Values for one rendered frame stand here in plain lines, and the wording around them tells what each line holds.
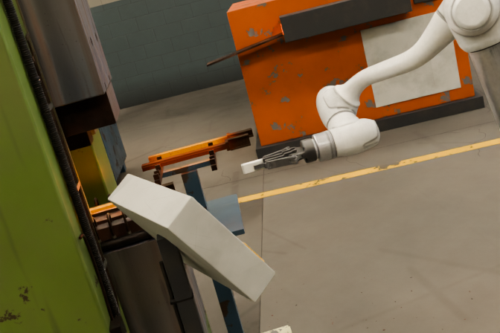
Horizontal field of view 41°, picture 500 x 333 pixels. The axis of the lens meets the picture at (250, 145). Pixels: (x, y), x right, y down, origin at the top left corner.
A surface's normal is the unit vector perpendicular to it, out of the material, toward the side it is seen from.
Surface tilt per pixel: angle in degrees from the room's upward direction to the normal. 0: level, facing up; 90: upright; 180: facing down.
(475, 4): 84
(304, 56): 90
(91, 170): 90
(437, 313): 0
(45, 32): 90
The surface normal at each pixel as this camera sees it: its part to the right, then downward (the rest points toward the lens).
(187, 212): 0.53, 0.10
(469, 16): -0.35, 0.23
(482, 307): -0.25, -0.93
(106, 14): -0.03, 0.28
